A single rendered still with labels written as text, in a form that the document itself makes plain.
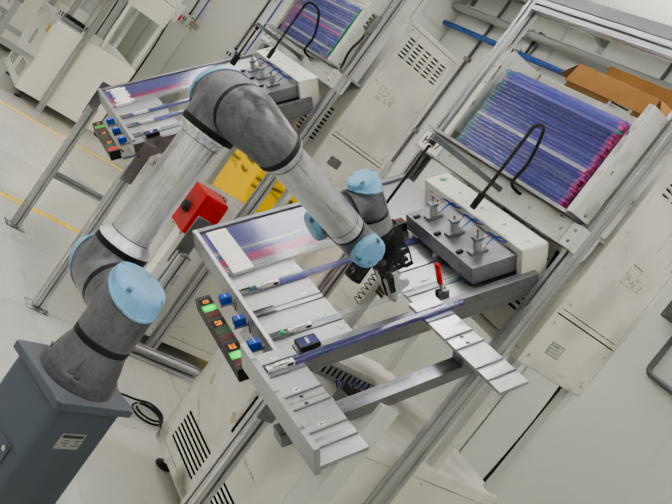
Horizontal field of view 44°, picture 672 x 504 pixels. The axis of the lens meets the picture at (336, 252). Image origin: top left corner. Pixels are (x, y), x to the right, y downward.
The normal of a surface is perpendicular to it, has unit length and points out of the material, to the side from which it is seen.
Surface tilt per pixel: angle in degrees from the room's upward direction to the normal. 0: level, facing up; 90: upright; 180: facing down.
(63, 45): 90
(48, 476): 90
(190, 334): 90
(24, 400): 90
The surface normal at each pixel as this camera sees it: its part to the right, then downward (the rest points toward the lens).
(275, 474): -0.69, -0.41
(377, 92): 0.42, 0.44
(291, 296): -0.07, -0.86
